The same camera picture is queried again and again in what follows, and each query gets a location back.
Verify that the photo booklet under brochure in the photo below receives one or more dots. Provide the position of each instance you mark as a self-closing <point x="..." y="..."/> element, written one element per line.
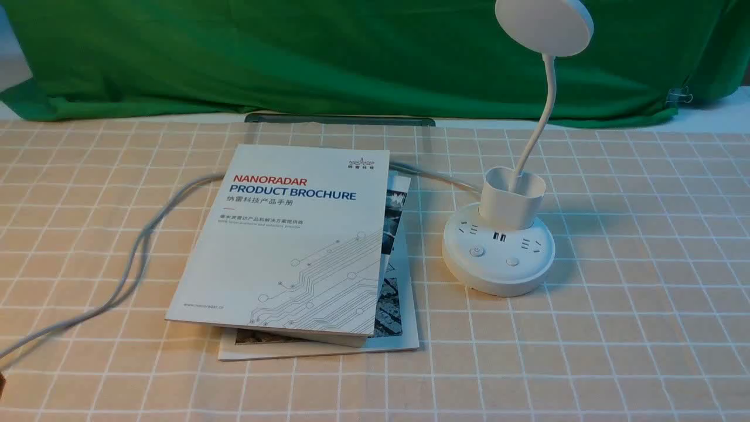
<point x="395" y="325"/>

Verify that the dark grey flat bar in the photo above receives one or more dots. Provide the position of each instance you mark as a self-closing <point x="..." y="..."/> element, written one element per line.
<point x="275" y="118"/>

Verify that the checkered orange tablecloth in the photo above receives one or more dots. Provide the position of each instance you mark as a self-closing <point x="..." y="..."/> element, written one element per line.
<point x="644" y="316"/>

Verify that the green backdrop cloth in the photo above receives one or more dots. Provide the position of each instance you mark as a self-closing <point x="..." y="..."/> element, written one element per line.
<point x="440" y="59"/>

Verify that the white Nanoradar product brochure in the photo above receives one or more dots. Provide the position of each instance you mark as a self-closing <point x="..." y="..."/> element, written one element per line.
<point x="292" y="245"/>

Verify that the metal binder clip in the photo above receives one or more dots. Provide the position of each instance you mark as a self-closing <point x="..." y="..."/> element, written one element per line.
<point x="678" y="96"/>

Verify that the white desk lamp socket base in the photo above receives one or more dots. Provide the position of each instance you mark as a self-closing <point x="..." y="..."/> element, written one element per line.
<point x="498" y="245"/>

